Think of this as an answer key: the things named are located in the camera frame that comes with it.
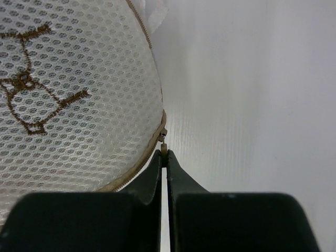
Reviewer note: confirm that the beige zipper pull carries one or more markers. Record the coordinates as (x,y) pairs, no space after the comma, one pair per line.
(163,147)

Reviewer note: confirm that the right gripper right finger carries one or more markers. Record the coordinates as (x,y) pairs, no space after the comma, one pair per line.
(232,221)

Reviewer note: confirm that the white mesh laundry bag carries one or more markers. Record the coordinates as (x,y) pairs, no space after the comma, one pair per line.
(81,99)

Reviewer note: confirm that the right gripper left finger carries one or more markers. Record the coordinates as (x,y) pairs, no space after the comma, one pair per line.
(127,220)

